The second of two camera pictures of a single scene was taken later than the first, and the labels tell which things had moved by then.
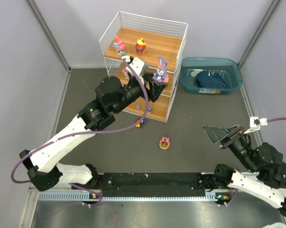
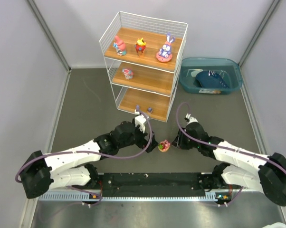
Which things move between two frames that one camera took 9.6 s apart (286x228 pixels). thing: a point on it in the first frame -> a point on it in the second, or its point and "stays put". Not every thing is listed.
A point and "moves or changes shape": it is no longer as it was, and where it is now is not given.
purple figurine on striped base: x=149 y=110 stays put
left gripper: x=147 y=87 -> x=146 y=141
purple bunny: x=160 y=74 -> x=164 y=54
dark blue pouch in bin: x=210 y=80 stays put
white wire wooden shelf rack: x=157 y=43 stays put
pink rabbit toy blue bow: x=120 y=46 stays put
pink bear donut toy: x=164 y=143 moves or changes shape
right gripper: x=229 y=136 -> x=181 y=140
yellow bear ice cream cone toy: x=140 y=46 stays put
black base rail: x=155 y=185 stays put
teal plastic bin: x=210 y=75 stays put
